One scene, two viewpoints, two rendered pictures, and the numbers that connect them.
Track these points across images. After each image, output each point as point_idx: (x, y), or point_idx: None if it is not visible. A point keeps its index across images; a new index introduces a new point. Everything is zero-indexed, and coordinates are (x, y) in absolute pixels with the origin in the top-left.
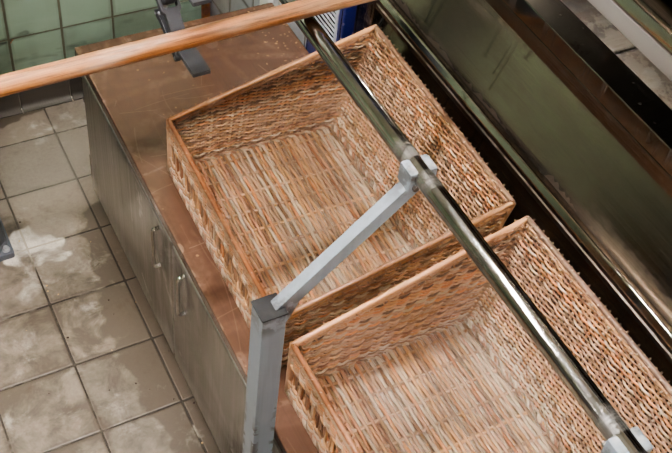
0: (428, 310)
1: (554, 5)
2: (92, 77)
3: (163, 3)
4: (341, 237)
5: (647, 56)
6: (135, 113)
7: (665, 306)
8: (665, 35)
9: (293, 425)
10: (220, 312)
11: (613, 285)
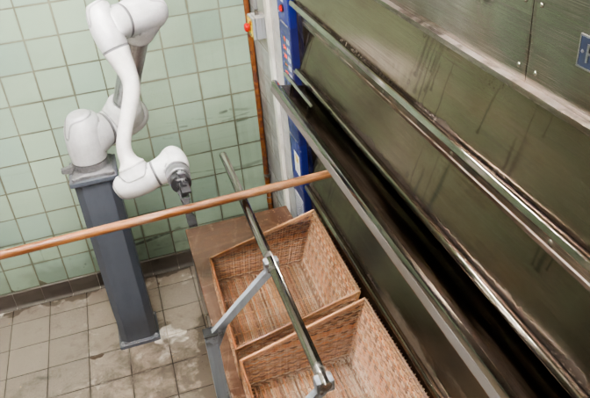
0: (319, 349)
1: None
2: (190, 242)
3: (182, 196)
4: (240, 296)
5: (349, 201)
6: (205, 258)
7: (408, 335)
8: (353, 191)
9: None
10: (222, 351)
11: None
